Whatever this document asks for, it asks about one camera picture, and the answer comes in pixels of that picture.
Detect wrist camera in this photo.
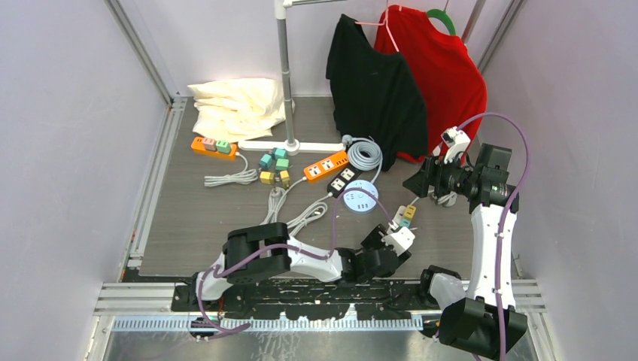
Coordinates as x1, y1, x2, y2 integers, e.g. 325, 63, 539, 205
441, 126, 471, 164
381, 226, 415, 256

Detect pink charger on far strip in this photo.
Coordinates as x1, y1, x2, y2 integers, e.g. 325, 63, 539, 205
202, 138, 217, 152

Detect yellow charger on white strip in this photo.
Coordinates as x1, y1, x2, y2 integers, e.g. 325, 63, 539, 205
403, 205, 417, 220

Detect black t-shirt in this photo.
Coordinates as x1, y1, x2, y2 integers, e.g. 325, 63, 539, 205
326, 14, 430, 171

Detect yellow usb charger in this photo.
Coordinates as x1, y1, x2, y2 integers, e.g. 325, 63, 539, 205
259, 171, 276, 185

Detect orange power strip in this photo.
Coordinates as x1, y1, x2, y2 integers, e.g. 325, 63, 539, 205
190, 137, 238, 160
303, 150, 349, 184

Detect white usb power strip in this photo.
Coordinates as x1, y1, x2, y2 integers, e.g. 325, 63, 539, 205
389, 205, 406, 232

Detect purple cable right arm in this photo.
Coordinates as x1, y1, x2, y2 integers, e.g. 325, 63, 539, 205
456, 111, 533, 361

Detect red t-shirt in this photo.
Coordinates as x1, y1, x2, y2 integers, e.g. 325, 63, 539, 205
374, 5, 488, 151

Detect white cable of black strip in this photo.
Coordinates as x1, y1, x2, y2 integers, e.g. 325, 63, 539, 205
287, 192, 334, 238

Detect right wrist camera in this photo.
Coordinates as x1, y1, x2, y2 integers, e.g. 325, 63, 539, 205
441, 126, 471, 164

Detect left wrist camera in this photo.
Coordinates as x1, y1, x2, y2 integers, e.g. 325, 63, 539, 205
381, 226, 415, 256

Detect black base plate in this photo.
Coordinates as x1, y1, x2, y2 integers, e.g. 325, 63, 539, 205
170, 278, 442, 338

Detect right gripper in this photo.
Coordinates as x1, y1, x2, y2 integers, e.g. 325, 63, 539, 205
403, 150, 480, 199

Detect green hanger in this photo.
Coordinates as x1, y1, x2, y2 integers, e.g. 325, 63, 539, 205
426, 0, 457, 36

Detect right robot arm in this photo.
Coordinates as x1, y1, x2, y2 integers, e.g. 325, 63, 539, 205
403, 144, 527, 360

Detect white cable bundle right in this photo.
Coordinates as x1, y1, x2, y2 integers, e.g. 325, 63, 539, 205
412, 188, 458, 208

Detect round blue power strip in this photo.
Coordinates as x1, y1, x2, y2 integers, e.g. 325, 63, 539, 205
343, 180, 378, 214

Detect white cable of far strip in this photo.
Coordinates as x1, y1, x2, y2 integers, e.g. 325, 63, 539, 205
203, 152, 260, 188

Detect white clothes rack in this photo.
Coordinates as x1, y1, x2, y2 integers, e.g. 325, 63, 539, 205
238, 0, 345, 156

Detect cream folded cloth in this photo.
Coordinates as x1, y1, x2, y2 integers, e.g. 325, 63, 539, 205
188, 77, 285, 143

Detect grey round cable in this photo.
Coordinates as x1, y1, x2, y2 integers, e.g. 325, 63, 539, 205
341, 134, 384, 184

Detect pink hanger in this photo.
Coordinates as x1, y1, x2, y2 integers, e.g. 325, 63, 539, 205
355, 1, 400, 53

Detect black power strip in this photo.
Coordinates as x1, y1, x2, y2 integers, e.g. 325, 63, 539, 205
327, 165, 363, 198

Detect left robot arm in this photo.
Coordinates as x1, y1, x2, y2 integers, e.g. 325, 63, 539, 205
190, 222, 415, 311

